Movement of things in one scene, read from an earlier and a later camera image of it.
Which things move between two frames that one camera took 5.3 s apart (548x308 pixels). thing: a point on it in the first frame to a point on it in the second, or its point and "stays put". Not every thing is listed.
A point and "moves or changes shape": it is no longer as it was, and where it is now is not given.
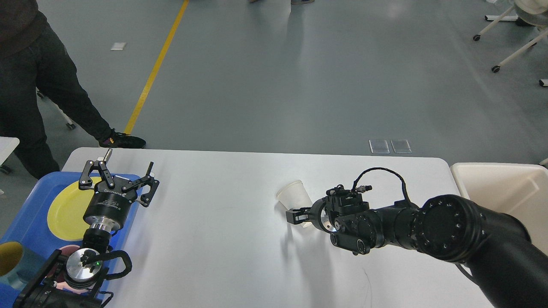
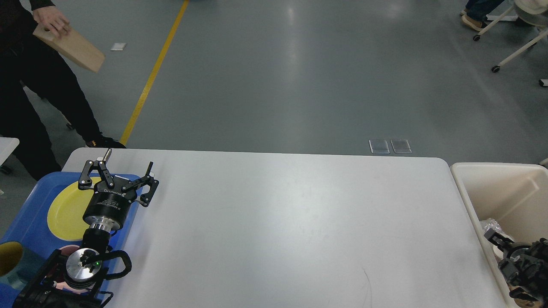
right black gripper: (321, 213) to (511, 253)
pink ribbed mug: (59, 275) stays put
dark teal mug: (12, 269) stays put
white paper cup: (295, 196) moves or changes shape
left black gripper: (106, 210) stays put
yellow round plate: (65, 216) stays put
